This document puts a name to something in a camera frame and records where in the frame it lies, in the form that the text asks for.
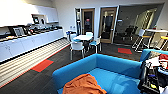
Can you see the white cloth item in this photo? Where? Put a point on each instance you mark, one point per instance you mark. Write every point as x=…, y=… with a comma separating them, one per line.
x=153, y=62

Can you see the white bar stool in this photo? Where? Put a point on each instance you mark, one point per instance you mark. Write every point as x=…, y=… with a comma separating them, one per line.
x=140, y=33

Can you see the white high table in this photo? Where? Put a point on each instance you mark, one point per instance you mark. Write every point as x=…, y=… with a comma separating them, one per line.
x=156, y=30

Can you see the white upper kitchen cabinets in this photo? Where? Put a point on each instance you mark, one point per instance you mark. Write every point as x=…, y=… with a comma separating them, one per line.
x=23, y=13

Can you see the white kitchen counter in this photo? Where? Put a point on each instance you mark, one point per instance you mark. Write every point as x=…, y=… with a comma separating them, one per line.
x=30, y=43

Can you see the yellow bar stool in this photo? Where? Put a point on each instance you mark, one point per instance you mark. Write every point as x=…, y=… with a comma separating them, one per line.
x=164, y=38

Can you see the white rectangular table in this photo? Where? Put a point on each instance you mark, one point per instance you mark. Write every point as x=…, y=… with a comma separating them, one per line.
x=83, y=37

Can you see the wooden-framed glass door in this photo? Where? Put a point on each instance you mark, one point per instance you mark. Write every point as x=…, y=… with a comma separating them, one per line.
x=108, y=25

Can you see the black wall screen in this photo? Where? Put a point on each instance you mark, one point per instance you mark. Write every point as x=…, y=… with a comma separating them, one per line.
x=36, y=20

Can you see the glass door with red light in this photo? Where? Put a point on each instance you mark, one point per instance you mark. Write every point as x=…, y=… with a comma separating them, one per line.
x=88, y=21

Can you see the black microwave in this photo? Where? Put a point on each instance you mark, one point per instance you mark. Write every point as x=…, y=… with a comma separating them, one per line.
x=18, y=31

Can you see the black office chair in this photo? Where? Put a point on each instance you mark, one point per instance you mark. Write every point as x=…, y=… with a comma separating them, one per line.
x=130, y=31

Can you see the red and white item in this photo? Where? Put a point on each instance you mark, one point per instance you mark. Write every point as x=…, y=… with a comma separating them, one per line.
x=164, y=57

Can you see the small blue sofa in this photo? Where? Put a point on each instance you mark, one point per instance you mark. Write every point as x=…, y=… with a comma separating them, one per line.
x=150, y=53

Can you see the small white wall sign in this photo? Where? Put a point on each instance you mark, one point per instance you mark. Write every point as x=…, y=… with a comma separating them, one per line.
x=72, y=27

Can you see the white chair with blue seat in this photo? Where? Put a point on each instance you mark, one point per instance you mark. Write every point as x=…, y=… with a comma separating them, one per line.
x=96, y=42

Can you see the orange hoodie with white print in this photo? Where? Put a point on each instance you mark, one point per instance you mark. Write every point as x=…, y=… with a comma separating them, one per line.
x=83, y=85

